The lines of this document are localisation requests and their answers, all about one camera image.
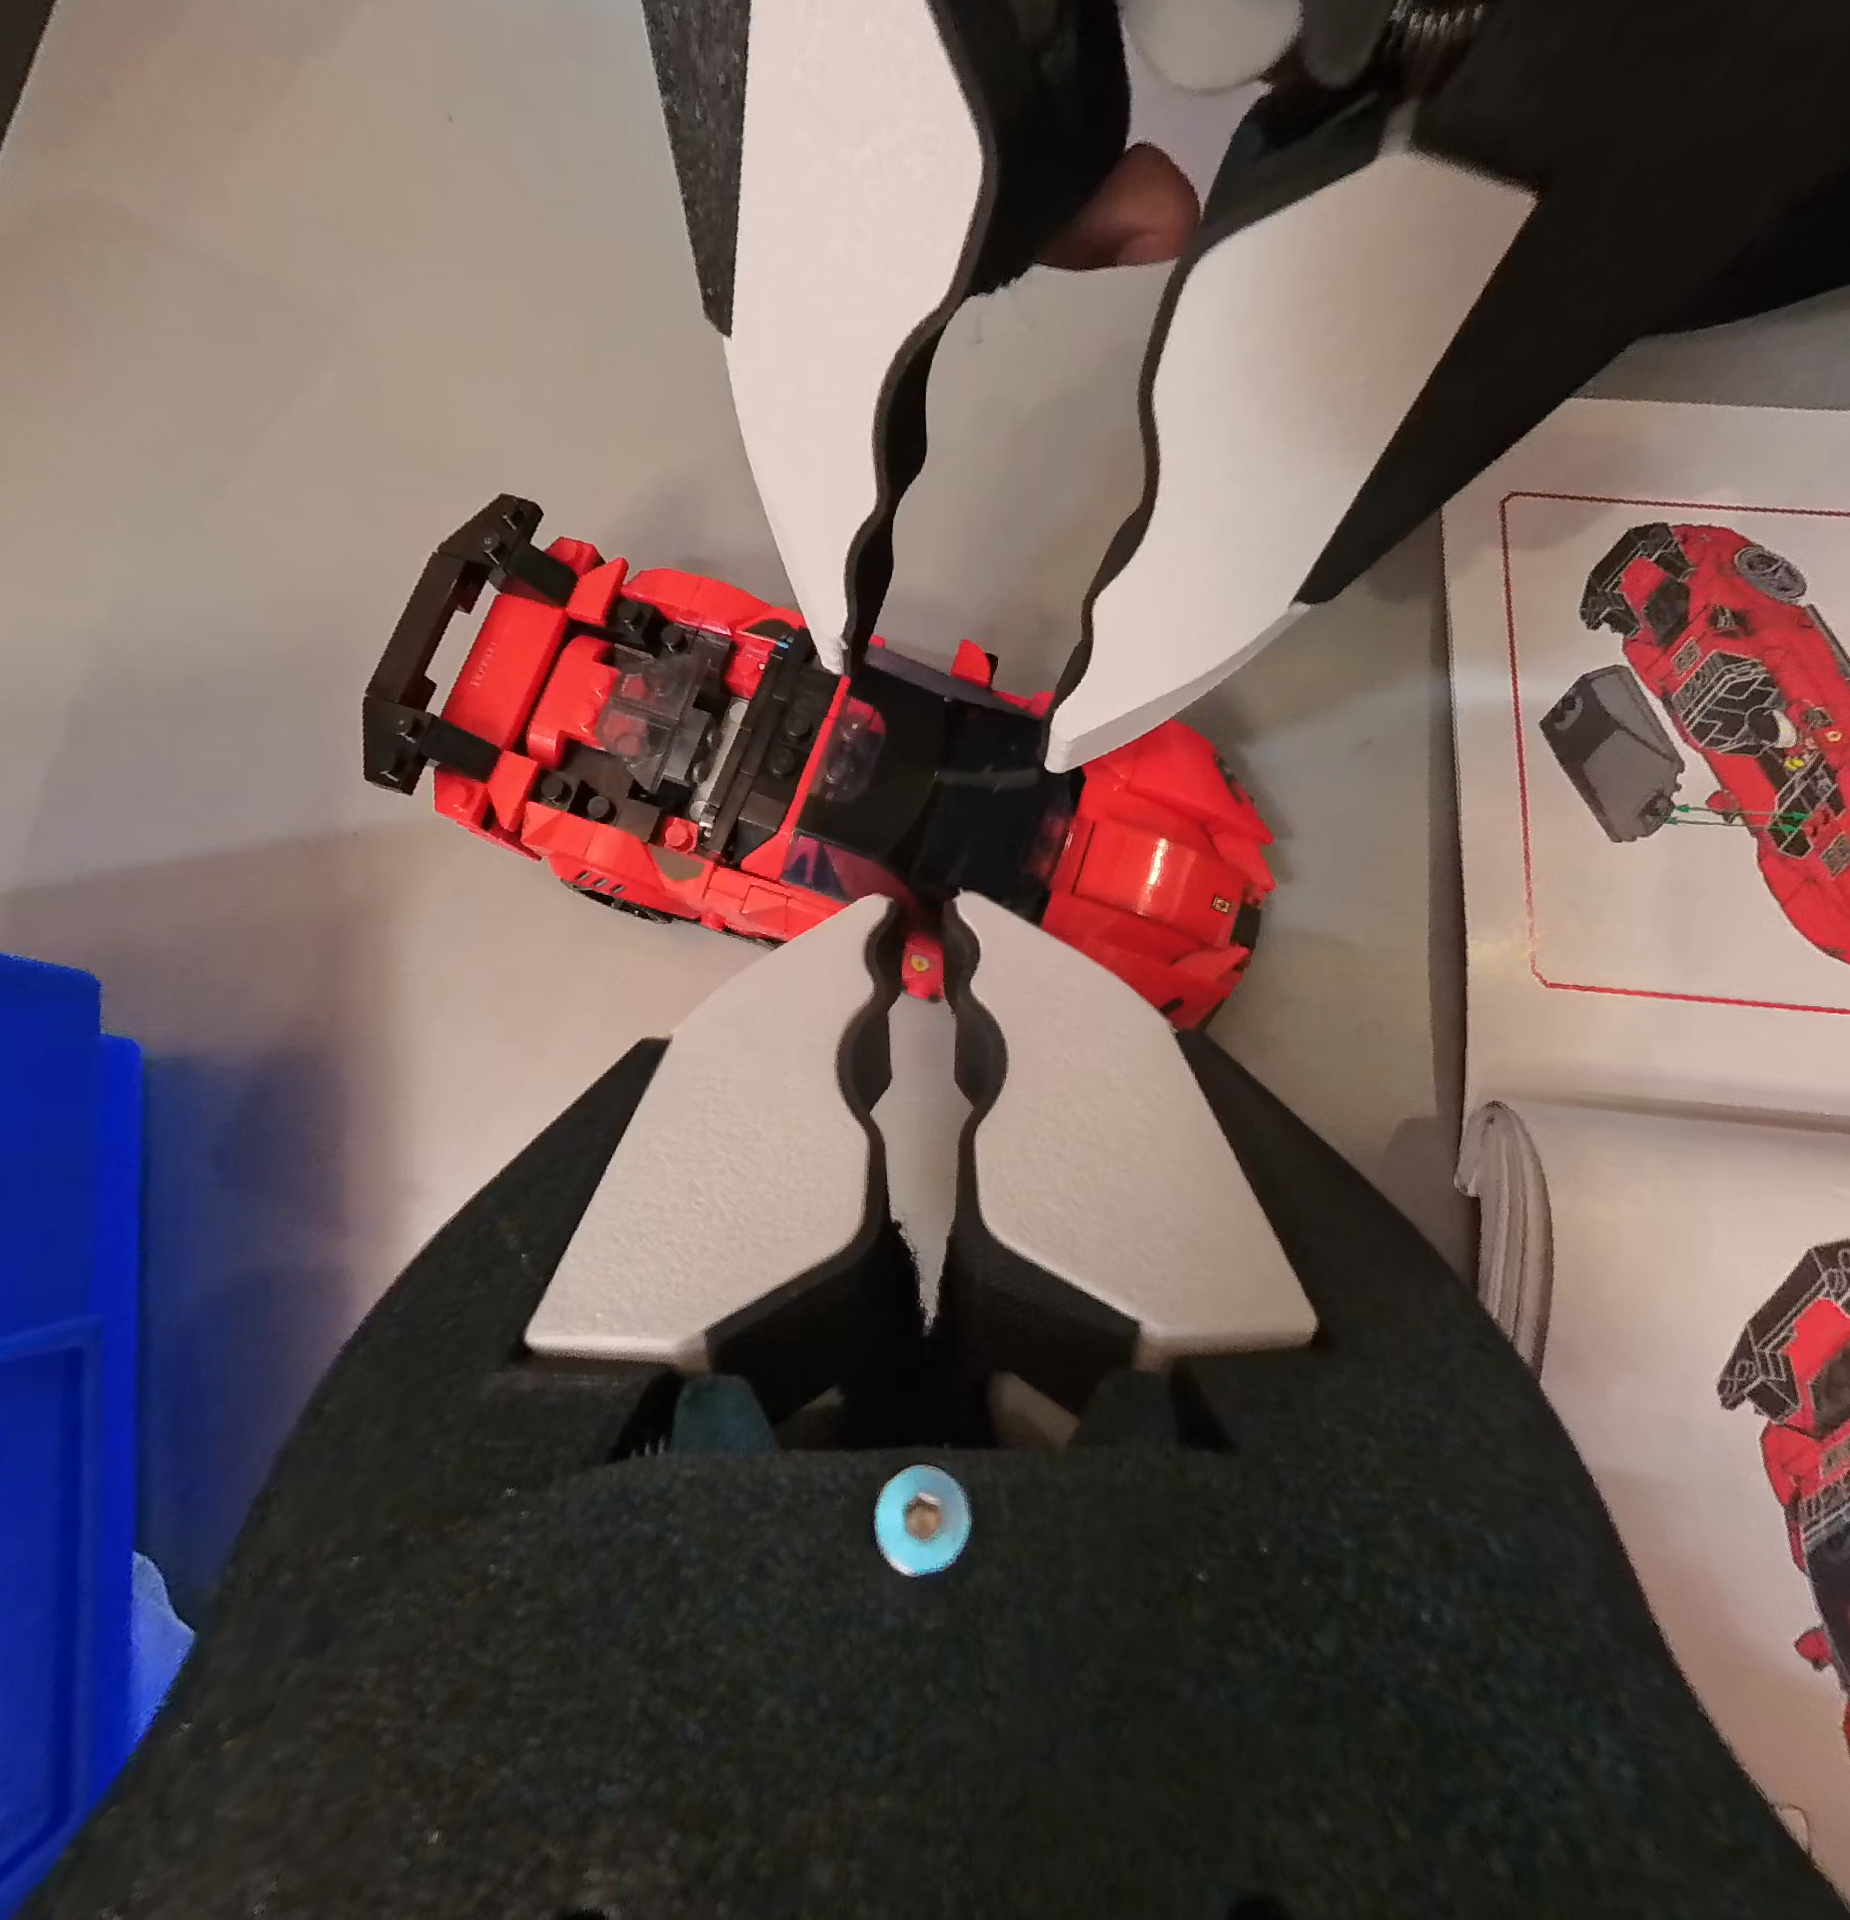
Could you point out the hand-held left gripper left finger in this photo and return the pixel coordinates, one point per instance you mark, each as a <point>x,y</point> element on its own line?
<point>702,1185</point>

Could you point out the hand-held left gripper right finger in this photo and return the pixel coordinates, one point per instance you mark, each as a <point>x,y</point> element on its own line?
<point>1136,1185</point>

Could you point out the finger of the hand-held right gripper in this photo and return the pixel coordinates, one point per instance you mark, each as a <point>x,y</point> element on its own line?
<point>1286,389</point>
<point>851,180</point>

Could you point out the red lego car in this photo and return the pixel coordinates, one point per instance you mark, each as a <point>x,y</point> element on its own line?
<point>1167,869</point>

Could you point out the dark transparent lego canopy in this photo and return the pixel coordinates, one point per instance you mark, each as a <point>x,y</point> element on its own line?
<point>954,810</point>

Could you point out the lego instruction booklet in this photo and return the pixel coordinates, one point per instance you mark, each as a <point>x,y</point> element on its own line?
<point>1496,901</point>

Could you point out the person's right hand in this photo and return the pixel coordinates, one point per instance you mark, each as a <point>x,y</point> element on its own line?
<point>1136,210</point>

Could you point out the blue plastic bin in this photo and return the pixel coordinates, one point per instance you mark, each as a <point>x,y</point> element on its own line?
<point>41,1200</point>

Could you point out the clear plastic bag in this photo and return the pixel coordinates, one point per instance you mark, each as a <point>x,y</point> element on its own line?
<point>157,1635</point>

